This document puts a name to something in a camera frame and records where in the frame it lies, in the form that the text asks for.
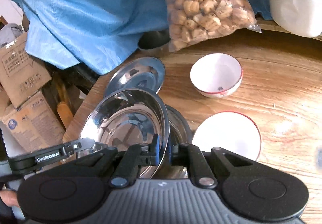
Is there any steel bowl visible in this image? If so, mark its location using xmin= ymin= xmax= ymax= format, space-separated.
xmin=140 ymin=105 xmax=193 ymax=179

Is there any person's left hand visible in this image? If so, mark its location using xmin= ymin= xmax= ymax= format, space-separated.
xmin=0 ymin=189 xmax=19 ymax=207

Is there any lower cardboard box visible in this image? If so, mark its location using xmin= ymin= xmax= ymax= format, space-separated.
xmin=2 ymin=91 xmax=65 ymax=152

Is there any blue cloth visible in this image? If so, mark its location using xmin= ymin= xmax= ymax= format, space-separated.
xmin=2 ymin=0 xmax=273 ymax=76

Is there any steel plate with sticker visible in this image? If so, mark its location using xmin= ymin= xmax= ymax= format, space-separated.
xmin=103 ymin=57 xmax=165 ymax=98

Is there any small white red-rimmed bowl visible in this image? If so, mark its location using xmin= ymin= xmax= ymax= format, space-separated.
xmin=190 ymin=53 xmax=244 ymax=98

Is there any bag of biscuits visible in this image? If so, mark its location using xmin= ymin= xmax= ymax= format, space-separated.
xmin=165 ymin=0 xmax=261 ymax=52

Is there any dark bowl behind plates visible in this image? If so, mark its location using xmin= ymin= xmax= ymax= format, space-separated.
xmin=137 ymin=29 xmax=170 ymax=56

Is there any large white red-rimmed bowl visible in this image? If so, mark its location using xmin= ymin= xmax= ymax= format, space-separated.
xmin=192 ymin=112 xmax=261 ymax=161

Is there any wooden shelf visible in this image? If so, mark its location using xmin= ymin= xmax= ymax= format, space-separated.
xmin=249 ymin=18 xmax=321 ymax=41

